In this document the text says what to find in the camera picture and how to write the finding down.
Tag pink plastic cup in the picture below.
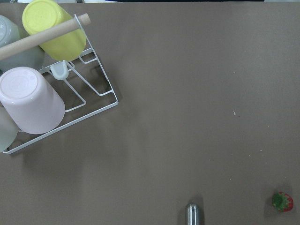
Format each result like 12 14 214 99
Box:
0 67 65 134

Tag yellow plastic cup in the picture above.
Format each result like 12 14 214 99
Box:
22 0 86 61

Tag grey plastic cup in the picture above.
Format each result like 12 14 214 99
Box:
0 15 45 74

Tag steel muddler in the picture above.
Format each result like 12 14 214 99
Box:
186 203 202 225

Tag red strawberry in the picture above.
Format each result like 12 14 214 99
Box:
272 191 293 212

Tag white wire cup rack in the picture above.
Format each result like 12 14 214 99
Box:
2 14 119 155

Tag wooden rack handle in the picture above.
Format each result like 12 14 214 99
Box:
0 13 91 60

